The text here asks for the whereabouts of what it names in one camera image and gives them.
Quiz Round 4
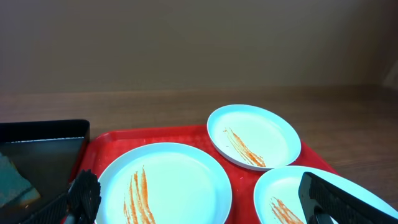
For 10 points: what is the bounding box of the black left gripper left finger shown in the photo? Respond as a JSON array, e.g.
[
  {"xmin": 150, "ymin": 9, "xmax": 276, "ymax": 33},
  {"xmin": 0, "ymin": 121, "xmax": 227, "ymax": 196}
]
[{"xmin": 19, "ymin": 170, "xmax": 101, "ymax": 224}]

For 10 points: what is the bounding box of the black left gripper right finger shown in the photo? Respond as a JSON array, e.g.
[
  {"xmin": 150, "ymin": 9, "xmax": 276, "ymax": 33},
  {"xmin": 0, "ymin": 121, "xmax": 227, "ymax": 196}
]
[{"xmin": 298, "ymin": 172, "xmax": 397, "ymax": 224}]

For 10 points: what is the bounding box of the white plate with sauce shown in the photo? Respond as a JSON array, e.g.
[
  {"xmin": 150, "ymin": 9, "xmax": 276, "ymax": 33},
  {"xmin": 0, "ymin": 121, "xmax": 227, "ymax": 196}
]
[{"xmin": 254, "ymin": 166, "xmax": 397, "ymax": 223}]

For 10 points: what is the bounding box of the green yellow sponge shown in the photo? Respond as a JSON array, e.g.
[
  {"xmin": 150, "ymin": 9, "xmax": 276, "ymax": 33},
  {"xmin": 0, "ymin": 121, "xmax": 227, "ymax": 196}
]
[{"xmin": 1, "ymin": 154, "xmax": 41, "ymax": 208}]

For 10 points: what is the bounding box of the large white plate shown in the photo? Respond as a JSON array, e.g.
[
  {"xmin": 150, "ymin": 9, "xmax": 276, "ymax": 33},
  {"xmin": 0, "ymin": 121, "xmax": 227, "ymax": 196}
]
[{"xmin": 95, "ymin": 142, "xmax": 232, "ymax": 223}]

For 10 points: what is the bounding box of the small white plate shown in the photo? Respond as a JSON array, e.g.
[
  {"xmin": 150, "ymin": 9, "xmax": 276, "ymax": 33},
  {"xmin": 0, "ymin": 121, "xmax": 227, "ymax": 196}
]
[{"xmin": 206, "ymin": 104, "xmax": 302, "ymax": 171}]

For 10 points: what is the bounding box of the black water tray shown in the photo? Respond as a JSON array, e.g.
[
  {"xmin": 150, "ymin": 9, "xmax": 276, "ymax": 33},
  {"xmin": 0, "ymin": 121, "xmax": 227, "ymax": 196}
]
[{"xmin": 1, "ymin": 119, "xmax": 90, "ymax": 223}]

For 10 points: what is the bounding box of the red plastic tray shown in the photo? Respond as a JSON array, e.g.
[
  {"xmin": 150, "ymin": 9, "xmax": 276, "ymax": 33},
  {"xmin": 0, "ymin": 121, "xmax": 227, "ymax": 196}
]
[{"xmin": 60, "ymin": 124, "xmax": 340, "ymax": 224}]

